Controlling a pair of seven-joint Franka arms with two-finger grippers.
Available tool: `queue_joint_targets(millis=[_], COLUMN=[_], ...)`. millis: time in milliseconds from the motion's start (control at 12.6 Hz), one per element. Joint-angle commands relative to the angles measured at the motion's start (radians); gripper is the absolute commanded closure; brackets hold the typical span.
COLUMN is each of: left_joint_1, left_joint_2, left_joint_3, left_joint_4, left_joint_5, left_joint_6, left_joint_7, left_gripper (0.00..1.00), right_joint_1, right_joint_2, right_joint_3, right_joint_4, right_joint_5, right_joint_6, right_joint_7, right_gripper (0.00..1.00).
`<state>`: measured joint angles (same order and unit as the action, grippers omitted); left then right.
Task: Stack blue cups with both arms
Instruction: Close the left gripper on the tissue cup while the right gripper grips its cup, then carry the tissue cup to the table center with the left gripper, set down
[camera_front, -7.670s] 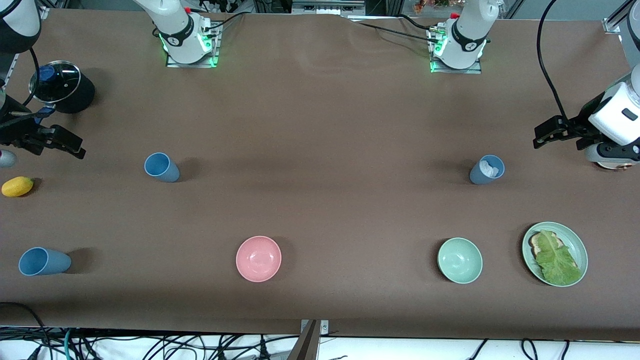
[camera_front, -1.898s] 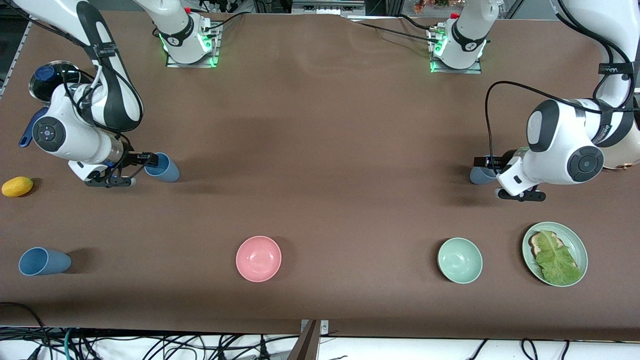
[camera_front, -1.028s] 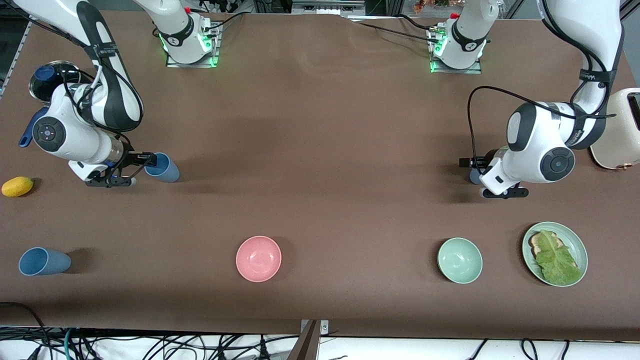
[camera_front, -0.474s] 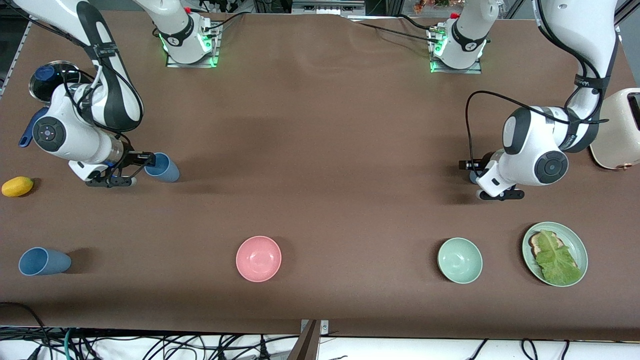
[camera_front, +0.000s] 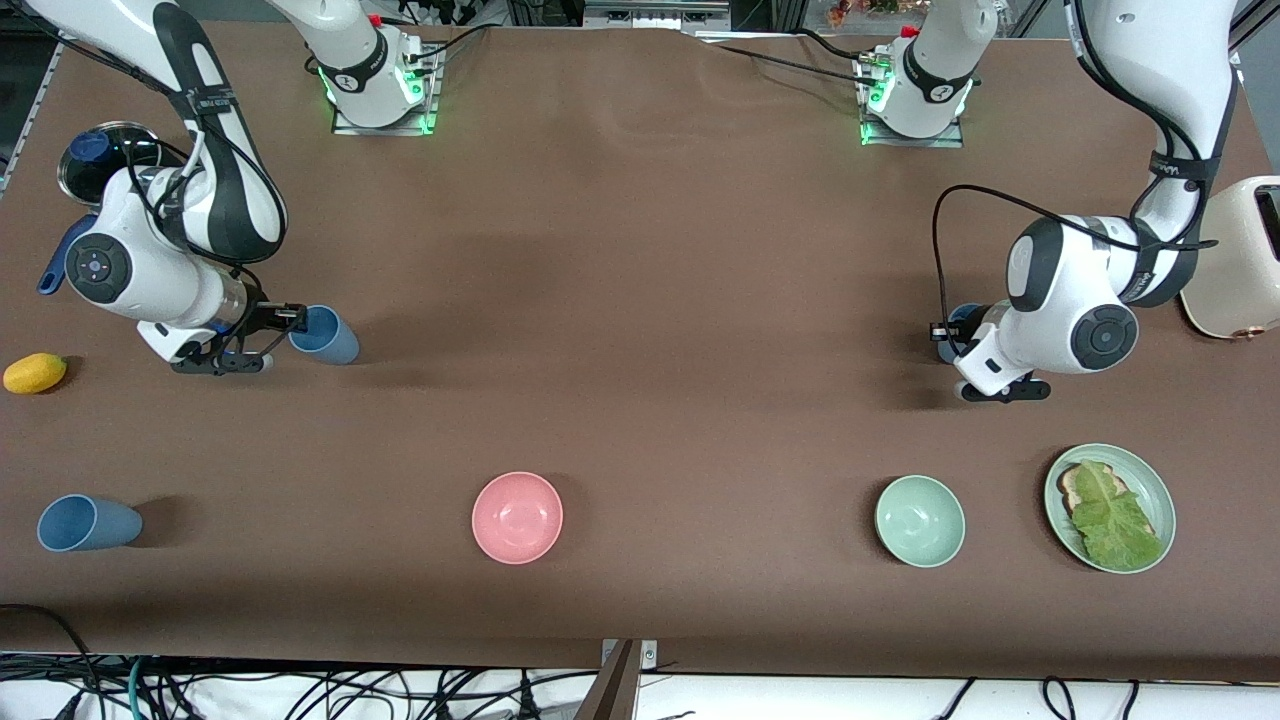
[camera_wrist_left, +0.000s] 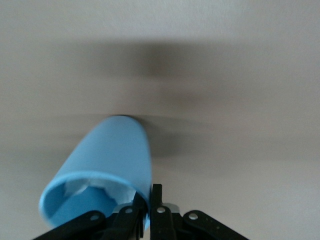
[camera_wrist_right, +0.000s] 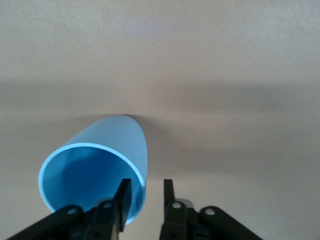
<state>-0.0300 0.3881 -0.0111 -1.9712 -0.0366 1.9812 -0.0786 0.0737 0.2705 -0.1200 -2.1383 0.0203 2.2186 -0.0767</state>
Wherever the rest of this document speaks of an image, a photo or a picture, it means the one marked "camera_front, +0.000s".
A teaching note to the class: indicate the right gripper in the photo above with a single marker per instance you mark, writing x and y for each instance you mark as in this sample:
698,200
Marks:
263,316

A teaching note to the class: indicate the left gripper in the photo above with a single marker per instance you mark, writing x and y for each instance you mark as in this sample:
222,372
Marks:
951,331

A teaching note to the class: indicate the blue cup holding paper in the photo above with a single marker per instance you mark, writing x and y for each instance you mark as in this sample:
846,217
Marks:
965,313

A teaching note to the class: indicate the blue plastic cup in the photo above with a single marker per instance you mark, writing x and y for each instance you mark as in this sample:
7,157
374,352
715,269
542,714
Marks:
335,342
95,523

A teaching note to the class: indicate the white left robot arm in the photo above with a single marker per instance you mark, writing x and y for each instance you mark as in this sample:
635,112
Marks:
1070,300

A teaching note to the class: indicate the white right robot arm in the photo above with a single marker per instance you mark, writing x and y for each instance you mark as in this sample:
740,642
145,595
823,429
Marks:
150,270

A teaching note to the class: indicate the mint green bowl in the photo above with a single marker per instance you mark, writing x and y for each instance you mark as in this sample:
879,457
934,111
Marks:
920,520

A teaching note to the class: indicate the black cooking pot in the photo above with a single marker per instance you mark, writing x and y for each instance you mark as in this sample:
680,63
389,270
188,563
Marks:
172,150

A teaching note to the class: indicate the toast bread slice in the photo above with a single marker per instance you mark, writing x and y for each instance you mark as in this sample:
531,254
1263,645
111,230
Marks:
1072,487

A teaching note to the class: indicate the glass lid with blue knob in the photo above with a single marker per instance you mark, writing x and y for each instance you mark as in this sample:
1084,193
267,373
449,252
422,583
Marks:
100,160

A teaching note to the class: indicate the yellow lemon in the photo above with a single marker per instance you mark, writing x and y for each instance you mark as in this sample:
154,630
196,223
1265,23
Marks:
35,372

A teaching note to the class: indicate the green lettuce leaf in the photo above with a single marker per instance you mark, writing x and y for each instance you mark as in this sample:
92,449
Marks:
1115,520

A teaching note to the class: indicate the mint green plate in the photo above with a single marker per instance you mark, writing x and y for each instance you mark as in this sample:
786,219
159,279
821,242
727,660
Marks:
1155,490

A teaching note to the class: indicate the cream toaster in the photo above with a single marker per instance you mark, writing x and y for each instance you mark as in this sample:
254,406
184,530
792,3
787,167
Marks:
1230,280

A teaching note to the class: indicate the brown table cover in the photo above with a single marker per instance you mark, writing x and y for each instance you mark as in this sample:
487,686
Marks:
640,300

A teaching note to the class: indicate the pink bowl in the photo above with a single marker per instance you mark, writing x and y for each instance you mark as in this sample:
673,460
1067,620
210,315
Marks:
517,517

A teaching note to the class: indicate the grey metal box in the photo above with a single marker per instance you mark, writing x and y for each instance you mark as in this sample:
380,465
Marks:
655,12

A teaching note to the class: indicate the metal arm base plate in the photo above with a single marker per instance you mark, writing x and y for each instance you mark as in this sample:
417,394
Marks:
345,128
950,140

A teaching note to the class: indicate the aluminium frame profile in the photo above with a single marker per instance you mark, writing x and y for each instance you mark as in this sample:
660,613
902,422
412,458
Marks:
1250,30

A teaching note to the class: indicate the metal table bracket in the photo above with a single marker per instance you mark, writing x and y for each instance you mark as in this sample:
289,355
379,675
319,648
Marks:
648,655

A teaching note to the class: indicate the dark camera pole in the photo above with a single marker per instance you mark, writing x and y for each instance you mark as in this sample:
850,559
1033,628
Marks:
612,690

